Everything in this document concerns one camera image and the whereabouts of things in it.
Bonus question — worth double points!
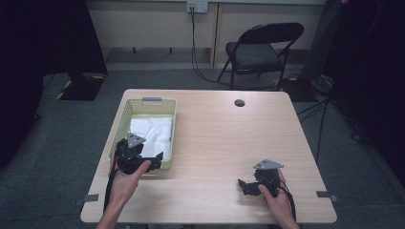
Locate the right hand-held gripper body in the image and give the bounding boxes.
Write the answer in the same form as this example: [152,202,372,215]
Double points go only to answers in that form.
[252,158,286,197]

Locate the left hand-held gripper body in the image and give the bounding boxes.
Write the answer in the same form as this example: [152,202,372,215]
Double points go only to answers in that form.
[114,131,151,176]

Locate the white towel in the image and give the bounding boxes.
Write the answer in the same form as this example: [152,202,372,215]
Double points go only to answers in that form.
[129,116,174,160]

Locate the pale green plastic basket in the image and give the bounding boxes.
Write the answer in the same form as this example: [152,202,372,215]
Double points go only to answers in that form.
[107,96,178,171]

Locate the person's left hand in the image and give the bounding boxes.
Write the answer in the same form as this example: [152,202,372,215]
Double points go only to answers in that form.
[109,155,153,206]

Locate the person's right hand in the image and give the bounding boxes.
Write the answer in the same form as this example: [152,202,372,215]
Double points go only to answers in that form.
[257,168,293,224]

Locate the black stand base striped tape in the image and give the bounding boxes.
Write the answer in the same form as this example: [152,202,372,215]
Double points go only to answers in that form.
[55,72,106,102]

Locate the black folding chair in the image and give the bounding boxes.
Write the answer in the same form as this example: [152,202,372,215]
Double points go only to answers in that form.
[217,22,306,92]

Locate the black curtain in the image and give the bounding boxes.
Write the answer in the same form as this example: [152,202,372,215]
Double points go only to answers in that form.
[323,0,405,189]
[0,0,109,169]

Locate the dark grey stand panel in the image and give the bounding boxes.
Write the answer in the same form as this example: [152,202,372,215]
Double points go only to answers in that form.
[300,0,344,81]

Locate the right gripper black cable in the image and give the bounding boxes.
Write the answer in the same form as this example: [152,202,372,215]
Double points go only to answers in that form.
[278,178,298,223]

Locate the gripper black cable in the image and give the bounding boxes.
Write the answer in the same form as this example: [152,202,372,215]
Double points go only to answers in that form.
[278,178,298,223]
[102,167,120,214]

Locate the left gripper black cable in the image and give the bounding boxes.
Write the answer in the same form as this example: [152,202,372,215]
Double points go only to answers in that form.
[102,167,120,214]

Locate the grey table edge bracket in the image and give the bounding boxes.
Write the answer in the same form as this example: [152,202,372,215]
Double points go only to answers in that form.
[75,193,100,206]
[315,190,339,202]

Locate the black floor cables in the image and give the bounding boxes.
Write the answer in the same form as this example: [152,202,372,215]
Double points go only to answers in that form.
[296,94,372,165]

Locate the wooden wall post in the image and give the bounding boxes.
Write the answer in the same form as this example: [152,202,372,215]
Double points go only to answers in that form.
[209,2,224,69]

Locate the white wall socket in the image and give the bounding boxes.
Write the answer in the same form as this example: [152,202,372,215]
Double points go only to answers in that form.
[186,0,209,14]

